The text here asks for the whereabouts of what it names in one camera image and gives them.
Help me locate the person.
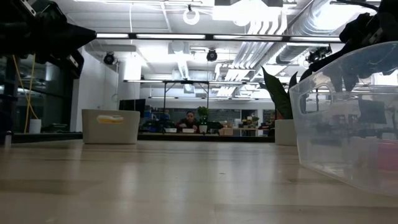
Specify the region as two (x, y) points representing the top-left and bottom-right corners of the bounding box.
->
(175, 111), (200, 132)

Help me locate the clear plastic bin with handle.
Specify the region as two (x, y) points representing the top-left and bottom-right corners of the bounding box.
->
(289, 41), (398, 197)

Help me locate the long black ceiling light rail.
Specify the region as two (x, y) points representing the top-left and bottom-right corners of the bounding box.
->
(95, 32), (343, 44)

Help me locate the large dark green leafy plant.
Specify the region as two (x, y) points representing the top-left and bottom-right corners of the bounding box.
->
(259, 65), (313, 121)

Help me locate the black metal frame stand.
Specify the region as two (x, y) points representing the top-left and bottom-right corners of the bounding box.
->
(161, 80), (211, 134)

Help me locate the white plastic bin with handle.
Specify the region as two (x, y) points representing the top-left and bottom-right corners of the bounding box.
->
(81, 109), (141, 145)

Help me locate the white ring lamp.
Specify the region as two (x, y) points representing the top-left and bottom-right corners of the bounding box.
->
(182, 4), (200, 26)

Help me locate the small white cup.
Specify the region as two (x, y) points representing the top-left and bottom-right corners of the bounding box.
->
(29, 118), (42, 135)

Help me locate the small green plant white pot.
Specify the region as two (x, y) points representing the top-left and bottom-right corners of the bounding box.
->
(197, 106), (210, 134)

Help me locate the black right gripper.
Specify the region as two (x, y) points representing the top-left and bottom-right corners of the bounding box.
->
(307, 43), (349, 72)

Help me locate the large white plant pot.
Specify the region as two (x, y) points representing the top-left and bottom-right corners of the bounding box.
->
(274, 119), (299, 146)

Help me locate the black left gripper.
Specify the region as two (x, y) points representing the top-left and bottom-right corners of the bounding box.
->
(60, 46), (85, 75)

